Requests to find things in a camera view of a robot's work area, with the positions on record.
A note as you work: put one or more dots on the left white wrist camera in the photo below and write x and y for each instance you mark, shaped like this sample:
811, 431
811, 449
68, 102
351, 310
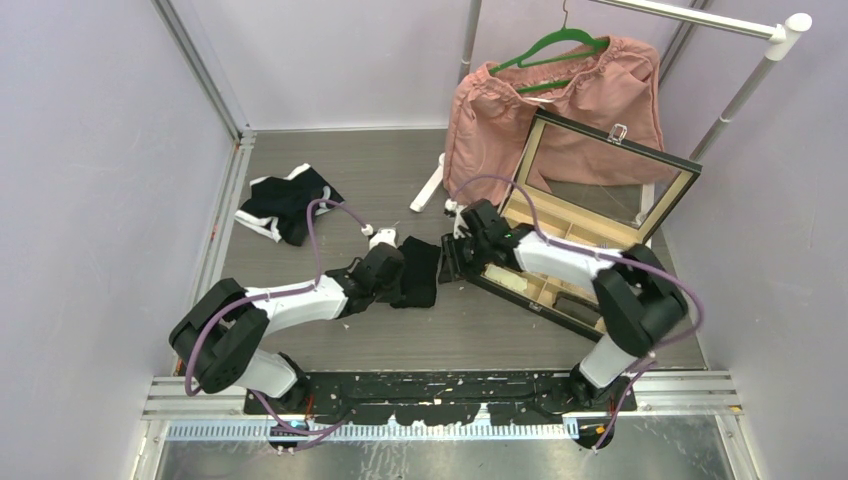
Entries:
382, 236

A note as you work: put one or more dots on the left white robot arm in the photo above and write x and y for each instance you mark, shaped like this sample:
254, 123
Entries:
219, 338

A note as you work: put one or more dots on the black white-trimmed underwear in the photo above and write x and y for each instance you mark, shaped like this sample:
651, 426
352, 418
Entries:
276, 207

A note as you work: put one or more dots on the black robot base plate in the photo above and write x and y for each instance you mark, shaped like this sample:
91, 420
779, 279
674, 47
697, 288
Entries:
441, 398

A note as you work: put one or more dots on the dark rolled underwear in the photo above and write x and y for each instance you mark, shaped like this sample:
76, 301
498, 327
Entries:
577, 308

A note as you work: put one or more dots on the black compartment storage box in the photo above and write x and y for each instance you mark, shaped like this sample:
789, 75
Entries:
612, 217

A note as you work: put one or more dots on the plain black underwear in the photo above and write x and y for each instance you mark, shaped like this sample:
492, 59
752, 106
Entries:
418, 284

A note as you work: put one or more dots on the cream rolled underwear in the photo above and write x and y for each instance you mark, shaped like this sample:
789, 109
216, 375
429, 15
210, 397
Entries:
506, 278

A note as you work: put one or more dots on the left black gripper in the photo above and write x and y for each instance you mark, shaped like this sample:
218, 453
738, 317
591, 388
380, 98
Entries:
397, 276

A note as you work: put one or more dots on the pink hanging shorts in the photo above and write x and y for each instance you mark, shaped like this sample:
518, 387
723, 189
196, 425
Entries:
492, 112

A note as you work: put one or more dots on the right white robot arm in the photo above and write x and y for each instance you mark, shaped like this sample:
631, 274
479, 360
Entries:
631, 292

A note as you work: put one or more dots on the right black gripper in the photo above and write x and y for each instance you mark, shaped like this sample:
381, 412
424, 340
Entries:
453, 266

